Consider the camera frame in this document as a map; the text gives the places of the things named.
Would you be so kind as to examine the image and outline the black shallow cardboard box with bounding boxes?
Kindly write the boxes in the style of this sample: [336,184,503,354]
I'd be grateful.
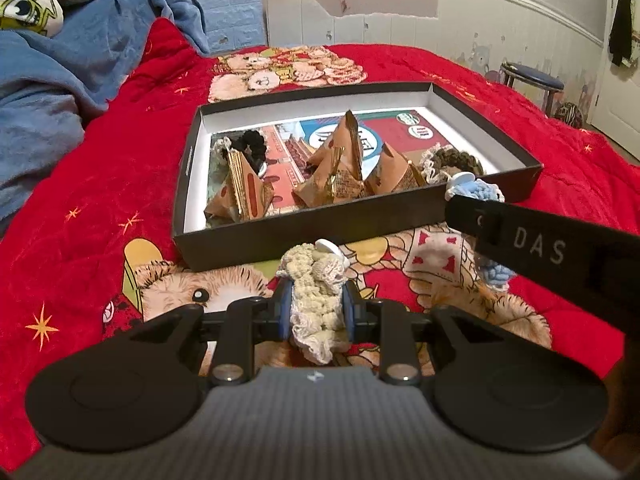
[171,81,545,272]

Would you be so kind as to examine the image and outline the light blue crochet scrunchie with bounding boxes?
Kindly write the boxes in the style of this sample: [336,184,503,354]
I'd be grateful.
[444,171,517,287]

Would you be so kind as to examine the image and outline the cream crochet lace scrunchie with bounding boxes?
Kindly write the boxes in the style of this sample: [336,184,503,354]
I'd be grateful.
[276,239,354,365]

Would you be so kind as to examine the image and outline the zebra striped object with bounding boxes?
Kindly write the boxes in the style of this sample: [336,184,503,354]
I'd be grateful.
[555,101,585,130]

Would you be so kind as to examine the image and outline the brown crochet lace scrunchie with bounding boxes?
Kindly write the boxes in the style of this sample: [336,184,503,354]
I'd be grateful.
[419,144,485,184]

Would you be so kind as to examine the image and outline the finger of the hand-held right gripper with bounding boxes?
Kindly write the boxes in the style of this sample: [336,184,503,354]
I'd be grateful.
[444,194,484,242]

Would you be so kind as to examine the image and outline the red printed bed blanket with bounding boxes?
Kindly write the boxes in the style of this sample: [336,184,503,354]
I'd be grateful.
[0,17,640,461]

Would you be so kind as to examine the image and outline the colourful printed sheet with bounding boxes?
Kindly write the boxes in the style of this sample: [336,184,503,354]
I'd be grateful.
[260,109,451,211]

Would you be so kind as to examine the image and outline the black crochet lace scrunchie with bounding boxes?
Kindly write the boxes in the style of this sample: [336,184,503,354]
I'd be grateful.
[212,129,269,176]

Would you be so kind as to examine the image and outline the blue fleece blanket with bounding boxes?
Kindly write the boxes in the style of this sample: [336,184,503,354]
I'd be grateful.
[0,0,211,233]

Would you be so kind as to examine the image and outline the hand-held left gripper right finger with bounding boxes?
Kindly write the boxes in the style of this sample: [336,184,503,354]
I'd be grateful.
[340,280,507,387]

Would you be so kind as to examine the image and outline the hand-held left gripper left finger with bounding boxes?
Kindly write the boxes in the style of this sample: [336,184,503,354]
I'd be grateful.
[129,277,297,387]

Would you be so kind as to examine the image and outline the round metal stool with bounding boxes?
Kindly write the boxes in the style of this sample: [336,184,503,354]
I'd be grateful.
[500,61,565,117]

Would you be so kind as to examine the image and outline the white door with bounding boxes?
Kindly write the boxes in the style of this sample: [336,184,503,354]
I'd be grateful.
[585,0,640,148]

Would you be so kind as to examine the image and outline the brown pyramid paper packet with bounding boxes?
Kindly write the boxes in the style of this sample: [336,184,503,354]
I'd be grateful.
[367,142,427,196]
[305,110,364,181]
[205,147,276,224]
[292,147,367,207]

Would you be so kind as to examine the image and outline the dark hanging clothes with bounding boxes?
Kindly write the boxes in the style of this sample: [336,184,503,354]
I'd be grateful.
[607,0,640,67]

